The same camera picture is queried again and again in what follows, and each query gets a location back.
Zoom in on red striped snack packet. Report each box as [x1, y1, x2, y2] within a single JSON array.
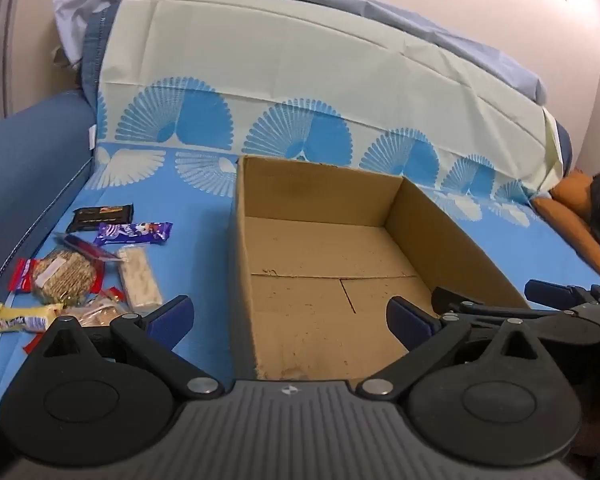
[[54, 232, 126, 264]]

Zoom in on blue fan-print sheet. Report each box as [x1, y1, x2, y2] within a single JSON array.
[[0, 0, 600, 411]]

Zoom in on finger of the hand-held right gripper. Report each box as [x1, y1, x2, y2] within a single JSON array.
[[431, 287, 536, 322], [524, 280, 600, 311]]

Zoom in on blue fabric sofa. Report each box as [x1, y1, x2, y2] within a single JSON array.
[[0, 5, 574, 391]]

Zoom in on purple snack packet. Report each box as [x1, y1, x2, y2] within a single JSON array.
[[93, 221, 173, 247]]

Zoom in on round cracker packet red ends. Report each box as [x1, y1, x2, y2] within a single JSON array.
[[8, 250, 104, 307]]

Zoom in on clear peanut snack packet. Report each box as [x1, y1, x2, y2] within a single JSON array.
[[60, 297, 133, 329]]

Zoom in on orange pillow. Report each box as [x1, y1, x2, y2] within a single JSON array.
[[530, 170, 600, 287]]

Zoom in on white nougat bar packet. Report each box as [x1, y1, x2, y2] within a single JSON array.
[[116, 246, 163, 311]]

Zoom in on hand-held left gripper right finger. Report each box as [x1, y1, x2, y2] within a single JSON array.
[[355, 296, 551, 401]]

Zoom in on black snack bar packet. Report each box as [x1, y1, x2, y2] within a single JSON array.
[[66, 203, 133, 234]]

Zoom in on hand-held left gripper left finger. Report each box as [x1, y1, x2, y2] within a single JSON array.
[[27, 295, 226, 401]]

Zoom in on yellow white snack packet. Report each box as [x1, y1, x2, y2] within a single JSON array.
[[0, 302, 63, 333]]

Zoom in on pale blue sheet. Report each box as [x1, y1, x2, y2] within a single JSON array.
[[53, 0, 548, 106]]

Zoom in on brown cardboard box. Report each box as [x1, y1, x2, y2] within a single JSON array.
[[228, 155, 531, 381]]

